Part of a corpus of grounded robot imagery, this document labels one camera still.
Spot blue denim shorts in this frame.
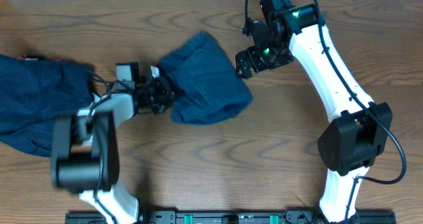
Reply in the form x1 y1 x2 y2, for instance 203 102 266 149
157 31 253 126

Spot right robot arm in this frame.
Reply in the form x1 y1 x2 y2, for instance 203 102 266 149
235 0 395 223

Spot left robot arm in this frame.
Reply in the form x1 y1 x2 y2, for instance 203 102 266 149
50 62 174 224

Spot dark navy folded garment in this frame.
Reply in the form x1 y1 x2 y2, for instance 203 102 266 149
1 55 92 157

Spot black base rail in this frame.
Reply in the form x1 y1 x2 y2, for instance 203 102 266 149
65 209 397 224

